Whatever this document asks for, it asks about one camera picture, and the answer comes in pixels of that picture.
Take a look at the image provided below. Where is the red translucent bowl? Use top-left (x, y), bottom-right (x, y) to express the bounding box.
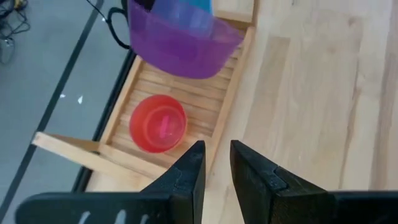
top-left (128, 94), bottom-right (188, 154)

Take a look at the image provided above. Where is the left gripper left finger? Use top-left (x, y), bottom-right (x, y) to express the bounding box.
top-left (15, 140), bottom-right (206, 224)

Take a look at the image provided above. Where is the wooden slatted shelf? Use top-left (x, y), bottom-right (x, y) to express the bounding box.
top-left (30, 0), bottom-right (258, 182)

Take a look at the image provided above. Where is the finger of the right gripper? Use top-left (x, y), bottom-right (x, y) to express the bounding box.
top-left (134, 0), bottom-right (156, 12)

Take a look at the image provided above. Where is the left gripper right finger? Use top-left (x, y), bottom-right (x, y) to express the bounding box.
top-left (229, 139), bottom-right (398, 224)

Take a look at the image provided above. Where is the purple translucent bowl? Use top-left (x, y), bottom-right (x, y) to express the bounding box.
top-left (127, 0), bottom-right (245, 80)

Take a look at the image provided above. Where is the blue bowl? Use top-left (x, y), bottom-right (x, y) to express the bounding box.
top-left (185, 0), bottom-right (215, 16)

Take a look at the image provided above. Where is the black hanging cable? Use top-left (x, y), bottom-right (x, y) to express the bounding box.
top-left (85, 0), bottom-right (131, 50)

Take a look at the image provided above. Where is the black cable tangle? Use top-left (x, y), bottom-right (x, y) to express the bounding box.
top-left (0, 0), bottom-right (31, 65)

